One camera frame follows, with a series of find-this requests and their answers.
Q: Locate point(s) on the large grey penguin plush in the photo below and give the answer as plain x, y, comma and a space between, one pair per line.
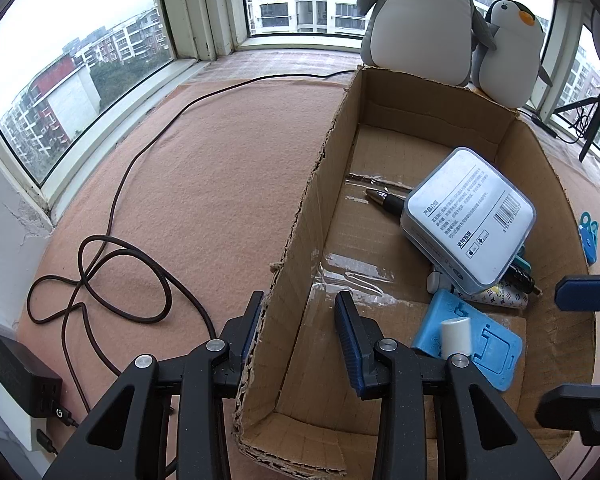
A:
420, 25

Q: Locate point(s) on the cardboard box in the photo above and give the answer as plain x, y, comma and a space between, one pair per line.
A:
380, 240

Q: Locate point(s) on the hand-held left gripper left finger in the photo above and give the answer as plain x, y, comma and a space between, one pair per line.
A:
253, 322

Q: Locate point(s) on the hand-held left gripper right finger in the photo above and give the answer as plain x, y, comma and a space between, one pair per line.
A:
347, 340

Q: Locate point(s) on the black tripod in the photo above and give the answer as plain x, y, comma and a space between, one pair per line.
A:
596, 122

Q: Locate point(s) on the white window frame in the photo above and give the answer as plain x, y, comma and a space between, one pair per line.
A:
200, 10

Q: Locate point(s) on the black pen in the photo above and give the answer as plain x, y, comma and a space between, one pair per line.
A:
387, 200

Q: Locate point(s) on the white plastic case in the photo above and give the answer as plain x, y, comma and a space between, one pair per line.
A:
470, 220

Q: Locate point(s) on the small grey penguin plush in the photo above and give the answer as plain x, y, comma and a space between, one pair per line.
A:
510, 55

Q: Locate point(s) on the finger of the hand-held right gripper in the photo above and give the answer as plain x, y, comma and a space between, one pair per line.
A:
587, 294
580, 412

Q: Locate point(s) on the pink blanket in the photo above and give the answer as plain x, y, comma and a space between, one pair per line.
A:
220, 185

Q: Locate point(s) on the black power adapter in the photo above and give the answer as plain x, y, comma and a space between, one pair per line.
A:
22, 375

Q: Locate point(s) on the white power strip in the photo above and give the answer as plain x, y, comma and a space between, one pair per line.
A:
12, 425

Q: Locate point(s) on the black cylindrical tool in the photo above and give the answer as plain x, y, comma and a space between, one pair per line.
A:
522, 280

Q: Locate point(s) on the blue phone stand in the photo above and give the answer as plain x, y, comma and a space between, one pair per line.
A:
497, 355

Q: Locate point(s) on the blue plastic clip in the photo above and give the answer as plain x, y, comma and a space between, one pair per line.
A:
590, 237

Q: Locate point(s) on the small white tube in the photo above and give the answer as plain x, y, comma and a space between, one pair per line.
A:
455, 337

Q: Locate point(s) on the white patterned lighter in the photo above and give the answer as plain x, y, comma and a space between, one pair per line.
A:
505, 298

